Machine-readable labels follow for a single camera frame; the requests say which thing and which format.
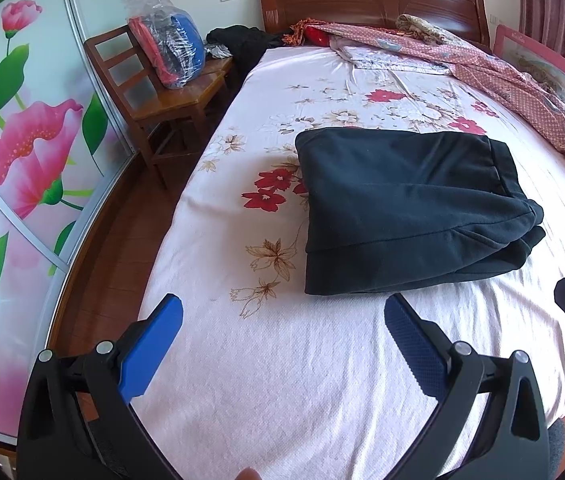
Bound bed with floral sheet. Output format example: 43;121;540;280
135;42;565;480

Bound wooden chair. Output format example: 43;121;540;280
84;24;228;191

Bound plastic bag of clothes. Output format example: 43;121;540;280
127;0;206;91

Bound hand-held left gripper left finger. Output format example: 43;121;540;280
16;292;184;480

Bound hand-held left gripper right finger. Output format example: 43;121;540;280
384;292;551;480

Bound orange fringed cloth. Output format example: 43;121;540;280
282;18;323;46

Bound wooden nightstand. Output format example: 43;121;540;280
197;55;243;106

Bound beige floral blanket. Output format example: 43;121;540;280
395;14;468;45

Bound black clothes pile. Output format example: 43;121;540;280
206;25;288;73

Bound folded white floral cloth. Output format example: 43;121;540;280
337;42;456;76

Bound red pillow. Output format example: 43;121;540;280
304;25;333;47

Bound floral wardrobe door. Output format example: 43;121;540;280
0;0;158;441

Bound pink patterned quilt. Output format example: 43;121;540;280
330;14;565;186

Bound dark navy pants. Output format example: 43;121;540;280
295;127;546;296

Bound pink framed board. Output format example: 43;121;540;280
491;24;565;126

